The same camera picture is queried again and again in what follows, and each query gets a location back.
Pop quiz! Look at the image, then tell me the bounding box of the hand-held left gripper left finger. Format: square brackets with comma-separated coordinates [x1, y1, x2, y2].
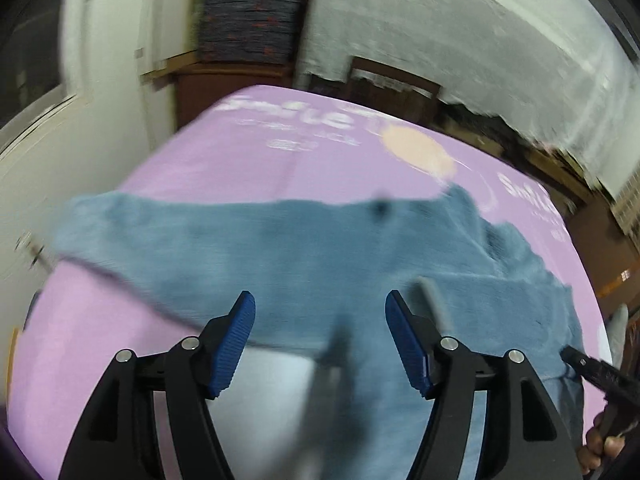
[59, 290, 257, 480]

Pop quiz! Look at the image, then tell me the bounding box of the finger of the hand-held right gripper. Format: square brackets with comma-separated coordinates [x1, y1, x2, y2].
[560, 346, 640, 403]

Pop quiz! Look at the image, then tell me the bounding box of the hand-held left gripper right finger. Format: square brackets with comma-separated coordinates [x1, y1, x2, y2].
[385, 290, 583, 480]

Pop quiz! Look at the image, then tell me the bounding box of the blue fleece garment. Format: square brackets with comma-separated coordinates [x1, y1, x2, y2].
[52, 185, 588, 480]

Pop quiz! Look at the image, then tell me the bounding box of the person's right hand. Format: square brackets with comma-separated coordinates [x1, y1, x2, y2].
[580, 410, 628, 476]

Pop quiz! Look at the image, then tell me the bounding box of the pink printed bedsheet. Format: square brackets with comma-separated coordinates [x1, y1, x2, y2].
[7, 85, 601, 480]

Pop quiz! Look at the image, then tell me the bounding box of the brown wooden cabinet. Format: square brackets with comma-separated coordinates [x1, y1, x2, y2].
[170, 62, 296, 131]

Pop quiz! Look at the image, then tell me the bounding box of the grey lace curtain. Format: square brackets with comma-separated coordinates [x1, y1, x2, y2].
[295, 0, 637, 196]

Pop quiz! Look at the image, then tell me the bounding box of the stack of dark patterned blankets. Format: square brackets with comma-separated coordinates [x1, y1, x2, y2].
[197, 0, 302, 66]

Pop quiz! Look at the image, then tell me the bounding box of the white framed window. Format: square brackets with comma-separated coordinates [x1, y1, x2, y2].
[0, 0, 78, 128]

